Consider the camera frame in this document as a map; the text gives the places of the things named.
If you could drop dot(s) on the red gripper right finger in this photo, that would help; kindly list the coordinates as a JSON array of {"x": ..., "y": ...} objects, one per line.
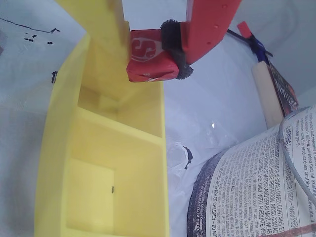
[{"x": 209, "y": 24}]

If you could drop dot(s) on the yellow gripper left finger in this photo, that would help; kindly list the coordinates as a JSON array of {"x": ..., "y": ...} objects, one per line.
[{"x": 103, "y": 22}]

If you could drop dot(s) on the red candy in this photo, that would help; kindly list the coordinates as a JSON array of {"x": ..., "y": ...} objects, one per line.
[{"x": 148, "y": 56}]

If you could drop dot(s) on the yellow three-compartment box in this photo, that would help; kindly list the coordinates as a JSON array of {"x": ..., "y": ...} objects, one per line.
[{"x": 98, "y": 160}]

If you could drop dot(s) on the red tipped black clamp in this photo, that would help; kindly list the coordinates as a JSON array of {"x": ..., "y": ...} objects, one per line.
[{"x": 244, "y": 28}]

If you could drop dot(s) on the small wooden cricket bat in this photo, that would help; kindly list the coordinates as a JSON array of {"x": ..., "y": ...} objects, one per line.
[{"x": 266, "y": 93}]

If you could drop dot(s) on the white plastic table cover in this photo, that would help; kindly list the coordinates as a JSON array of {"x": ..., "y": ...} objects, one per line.
[{"x": 22, "y": 111}]

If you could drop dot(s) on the paint can with printed label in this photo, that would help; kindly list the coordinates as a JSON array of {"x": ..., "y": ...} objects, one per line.
[{"x": 247, "y": 185}]

